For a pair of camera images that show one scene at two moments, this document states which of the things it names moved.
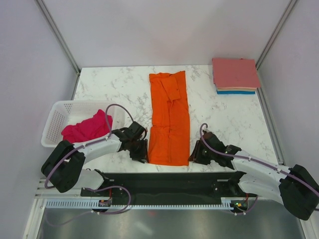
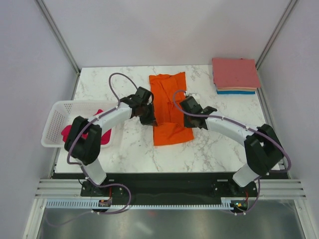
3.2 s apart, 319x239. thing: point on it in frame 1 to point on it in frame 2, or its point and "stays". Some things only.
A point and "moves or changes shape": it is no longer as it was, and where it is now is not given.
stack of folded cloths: (229, 72) stays
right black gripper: (196, 156) to (187, 124)
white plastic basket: (64, 113) stays
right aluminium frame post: (286, 13) stays
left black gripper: (142, 155) to (151, 120)
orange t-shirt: (169, 137) moves or changes shape
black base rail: (166, 186) stays
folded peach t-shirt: (236, 89) stays
